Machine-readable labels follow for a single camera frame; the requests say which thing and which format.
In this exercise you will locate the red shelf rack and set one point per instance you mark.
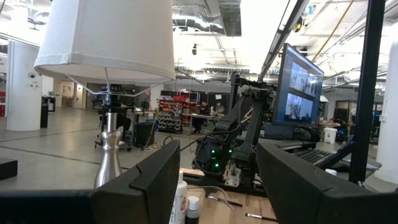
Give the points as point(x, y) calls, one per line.
point(2, 104)

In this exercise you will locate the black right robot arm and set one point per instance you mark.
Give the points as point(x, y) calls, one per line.
point(252, 130)

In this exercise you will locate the black keyboard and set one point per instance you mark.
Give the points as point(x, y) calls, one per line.
point(314, 155)

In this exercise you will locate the ceiling ventilation duct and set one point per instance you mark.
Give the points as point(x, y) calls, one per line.
point(202, 21)

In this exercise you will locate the person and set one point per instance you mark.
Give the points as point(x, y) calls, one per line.
point(202, 115)

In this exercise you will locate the black equipment cart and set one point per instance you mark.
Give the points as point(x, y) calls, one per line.
point(101, 112)

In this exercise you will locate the white square column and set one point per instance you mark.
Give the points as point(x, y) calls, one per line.
point(388, 118)

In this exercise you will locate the small black paint bottle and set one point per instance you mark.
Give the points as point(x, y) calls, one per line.
point(192, 210)

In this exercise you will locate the white round column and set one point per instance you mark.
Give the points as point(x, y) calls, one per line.
point(23, 87)

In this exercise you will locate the black floor bin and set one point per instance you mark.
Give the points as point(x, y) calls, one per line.
point(44, 115)

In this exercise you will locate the red bin parts shelf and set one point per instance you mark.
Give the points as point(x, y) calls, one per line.
point(169, 116)

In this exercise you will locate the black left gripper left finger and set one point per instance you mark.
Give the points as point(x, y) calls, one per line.
point(140, 199)

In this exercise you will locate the black equipment case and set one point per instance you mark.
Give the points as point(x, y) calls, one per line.
point(143, 133)

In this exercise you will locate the large white paint bottle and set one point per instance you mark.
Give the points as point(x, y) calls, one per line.
point(180, 202)

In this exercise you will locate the black ceiling camera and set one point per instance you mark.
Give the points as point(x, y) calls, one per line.
point(194, 49)

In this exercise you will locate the silver angle bracket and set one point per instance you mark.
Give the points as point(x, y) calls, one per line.
point(233, 179)

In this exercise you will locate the computer monitor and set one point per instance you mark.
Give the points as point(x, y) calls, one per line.
point(298, 93)

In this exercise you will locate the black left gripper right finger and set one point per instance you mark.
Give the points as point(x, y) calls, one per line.
point(295, 193)

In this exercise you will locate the white shade silver table lamp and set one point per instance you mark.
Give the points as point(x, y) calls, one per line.
point(109, 40)

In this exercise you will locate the white waste bin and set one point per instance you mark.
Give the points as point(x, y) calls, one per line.
point(330, 135)

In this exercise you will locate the black workstation desk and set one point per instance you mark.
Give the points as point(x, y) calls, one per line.
point(280, 132)

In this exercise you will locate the paintbrush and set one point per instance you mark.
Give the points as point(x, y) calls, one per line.
point(224, 200)
point(260, 216)

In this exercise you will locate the black flat box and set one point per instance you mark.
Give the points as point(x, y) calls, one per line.
point(7, 168)

